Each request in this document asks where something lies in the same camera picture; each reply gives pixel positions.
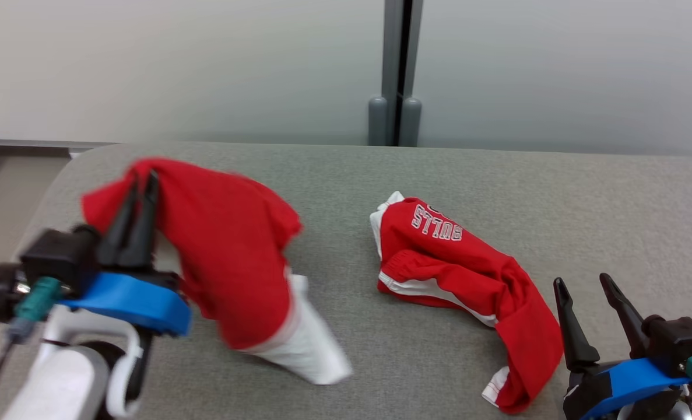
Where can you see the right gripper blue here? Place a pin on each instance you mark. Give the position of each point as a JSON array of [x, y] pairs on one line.
[[631, 379]]

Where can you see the grey wall baseboard strip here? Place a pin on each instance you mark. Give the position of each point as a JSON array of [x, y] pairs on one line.
[[48, 146]]

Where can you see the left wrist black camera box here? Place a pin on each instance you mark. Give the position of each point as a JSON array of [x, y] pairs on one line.
[[60, 256]]

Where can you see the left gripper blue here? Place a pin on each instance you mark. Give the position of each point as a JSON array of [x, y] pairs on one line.
[[136, 303]]

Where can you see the red shorts white Bulls lettering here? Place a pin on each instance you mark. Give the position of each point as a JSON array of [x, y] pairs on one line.
[[439, 262]]

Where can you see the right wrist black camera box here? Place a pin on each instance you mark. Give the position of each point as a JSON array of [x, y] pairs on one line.
[[681, 341]]

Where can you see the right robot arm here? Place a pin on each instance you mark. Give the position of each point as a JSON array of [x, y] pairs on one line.
[[681, 411]]

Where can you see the red garment wide white panel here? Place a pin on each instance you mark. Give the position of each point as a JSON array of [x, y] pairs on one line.
[[229, 245]]

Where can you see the grey rounded post foot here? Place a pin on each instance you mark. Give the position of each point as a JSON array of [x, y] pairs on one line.
[[411, 123], [378, 122]]

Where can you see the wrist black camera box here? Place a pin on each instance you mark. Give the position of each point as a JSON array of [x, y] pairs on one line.
[[60, 256], [681, 341]]

